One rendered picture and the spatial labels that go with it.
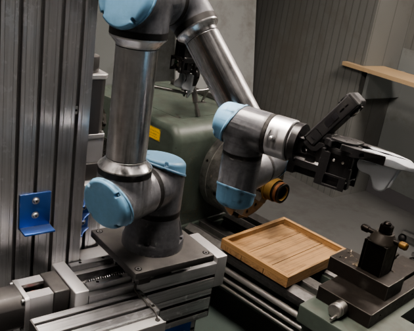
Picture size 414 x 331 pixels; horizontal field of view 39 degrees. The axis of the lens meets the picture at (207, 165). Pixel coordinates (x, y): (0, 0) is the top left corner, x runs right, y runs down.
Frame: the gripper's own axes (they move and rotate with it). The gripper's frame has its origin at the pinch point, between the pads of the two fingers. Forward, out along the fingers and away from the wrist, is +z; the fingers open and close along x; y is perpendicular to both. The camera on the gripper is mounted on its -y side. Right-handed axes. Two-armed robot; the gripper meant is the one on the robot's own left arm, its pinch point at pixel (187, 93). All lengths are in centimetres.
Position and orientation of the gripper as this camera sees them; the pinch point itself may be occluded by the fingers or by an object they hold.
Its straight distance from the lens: 218.8
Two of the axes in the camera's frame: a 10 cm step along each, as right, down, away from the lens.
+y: -7.0, 1.6, -6.9
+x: 7.0, 3.5, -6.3
